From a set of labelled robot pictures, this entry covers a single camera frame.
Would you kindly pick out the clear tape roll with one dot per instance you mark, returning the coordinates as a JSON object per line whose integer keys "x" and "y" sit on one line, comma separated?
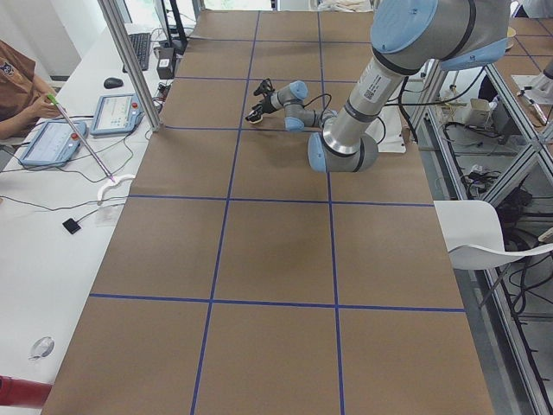
{"x": 42, "y": 348}

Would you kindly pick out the red cylinder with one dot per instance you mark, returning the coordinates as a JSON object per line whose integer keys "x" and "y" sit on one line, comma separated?
{"x": 23, "y": 393}

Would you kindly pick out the black keyboard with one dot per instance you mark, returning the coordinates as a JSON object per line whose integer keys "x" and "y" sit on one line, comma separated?
{"x": 141, "y": 46}

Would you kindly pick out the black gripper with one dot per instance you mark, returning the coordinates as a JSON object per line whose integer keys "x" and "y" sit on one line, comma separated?
{"x": 266, "y": 104}

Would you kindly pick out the aluminium frame post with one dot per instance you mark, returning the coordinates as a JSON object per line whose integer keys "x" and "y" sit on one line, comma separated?
{"x": 115, "y": 24}

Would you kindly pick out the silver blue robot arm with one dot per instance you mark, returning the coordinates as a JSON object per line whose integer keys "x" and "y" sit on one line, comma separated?
{"x": 290, "y": 98}
{"x": 404, "y": 35}

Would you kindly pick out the left teach pendant tablet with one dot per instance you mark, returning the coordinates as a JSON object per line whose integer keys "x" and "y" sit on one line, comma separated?
{"x": 52, "y": 146}

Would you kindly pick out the pink grabber stick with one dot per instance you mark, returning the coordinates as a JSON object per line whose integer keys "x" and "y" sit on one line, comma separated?
{"x": 75, "y": 129}

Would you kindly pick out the teach pendant tablet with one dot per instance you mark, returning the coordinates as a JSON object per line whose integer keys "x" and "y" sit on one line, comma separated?
{"x": 52, "y": 146}
{"x": 116, "y": 114}

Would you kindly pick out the right teach pendant tablet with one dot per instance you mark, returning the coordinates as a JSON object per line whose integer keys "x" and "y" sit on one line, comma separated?
{"x": 116, "y": 114}

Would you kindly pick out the small black square pad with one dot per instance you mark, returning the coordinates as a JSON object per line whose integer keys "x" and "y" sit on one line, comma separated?
{"x": 71, "y": 225}

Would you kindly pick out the white plastic chair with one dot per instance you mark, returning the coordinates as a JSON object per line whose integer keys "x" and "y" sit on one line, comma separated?
{"x": 474, "y": 238}

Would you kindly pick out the black power adapter box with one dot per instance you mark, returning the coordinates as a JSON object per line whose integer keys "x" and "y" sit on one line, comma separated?
{"x": 165, "y": 63}

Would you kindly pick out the black computer mouse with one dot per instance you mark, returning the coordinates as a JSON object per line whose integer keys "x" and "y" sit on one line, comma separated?
{"x": 112, "y": 83}

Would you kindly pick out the person in brown shirt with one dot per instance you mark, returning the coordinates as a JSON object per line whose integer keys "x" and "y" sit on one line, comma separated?
{"x": 24, "y": 94}

